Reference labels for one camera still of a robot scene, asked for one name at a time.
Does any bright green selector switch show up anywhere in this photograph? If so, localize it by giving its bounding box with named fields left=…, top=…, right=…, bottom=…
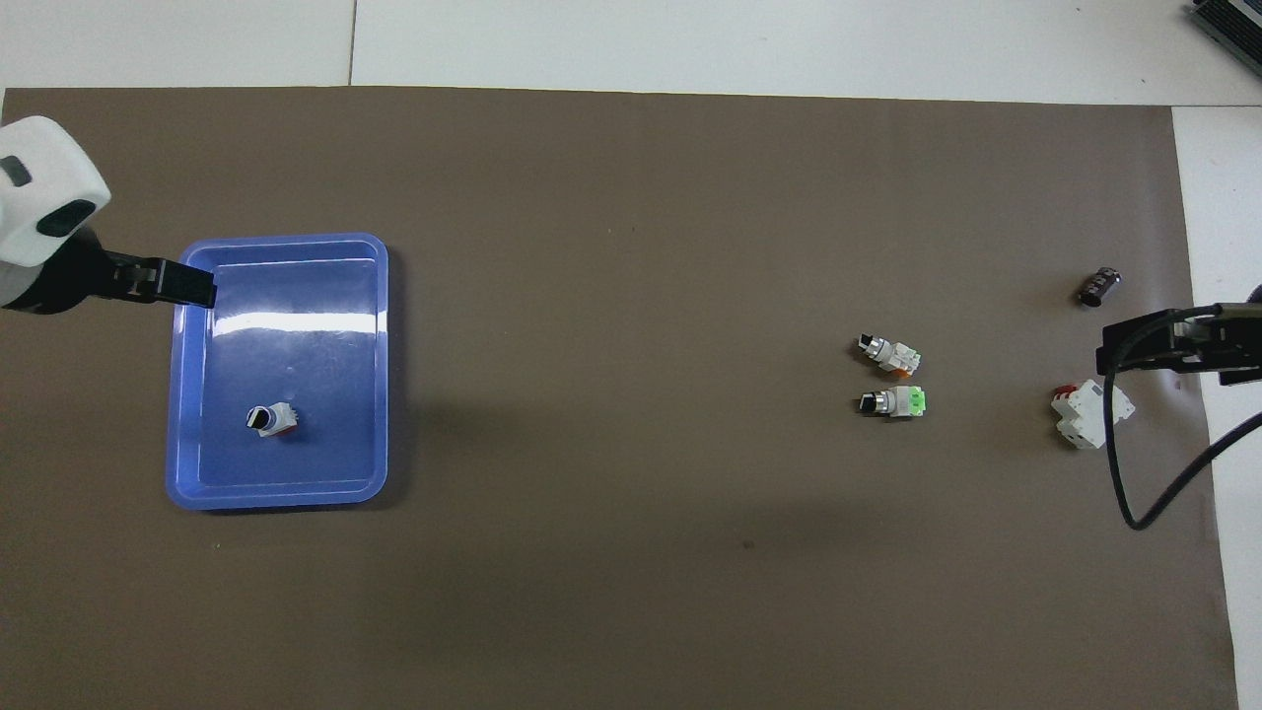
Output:
left=858, top=386, right=929, bottom=421

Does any white circuit breaker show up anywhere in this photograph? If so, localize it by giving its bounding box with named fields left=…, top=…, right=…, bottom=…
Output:
left=1050, top=380, right=1137, bottom=451

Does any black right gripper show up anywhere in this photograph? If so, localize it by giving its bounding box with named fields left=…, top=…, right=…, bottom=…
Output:
left=1096, top=302, right=1262, bottom=387

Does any grey ribbed device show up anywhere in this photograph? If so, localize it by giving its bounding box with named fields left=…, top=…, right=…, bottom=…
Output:
left=1188, top=0, right=1262, bottom=62

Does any brown table mat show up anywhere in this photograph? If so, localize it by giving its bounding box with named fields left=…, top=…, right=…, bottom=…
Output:
left=0, top=87, right=1239, bottom=710

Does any white pale green selector switch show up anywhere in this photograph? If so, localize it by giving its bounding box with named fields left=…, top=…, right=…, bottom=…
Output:
left=854, top=332, right=924, bottom=378

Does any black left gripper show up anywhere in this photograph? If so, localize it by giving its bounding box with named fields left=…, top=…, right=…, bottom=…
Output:
left=0, top=225, right=217, bottom=316

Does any blue plastic tray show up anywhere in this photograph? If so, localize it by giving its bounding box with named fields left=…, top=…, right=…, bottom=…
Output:
left=165, top=233, right=390, bottom=511

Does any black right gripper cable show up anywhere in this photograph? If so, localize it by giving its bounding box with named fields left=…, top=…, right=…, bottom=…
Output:
left=1103, top=305, right=1262, bottom=532

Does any orange selector switch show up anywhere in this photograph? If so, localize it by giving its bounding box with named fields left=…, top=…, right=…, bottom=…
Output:
left=245, top=401, right=301, bottom=441

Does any small black terminal block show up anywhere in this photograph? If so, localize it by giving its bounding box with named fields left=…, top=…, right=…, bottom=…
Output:
left=1077, top=265, right=1124, bottom=309

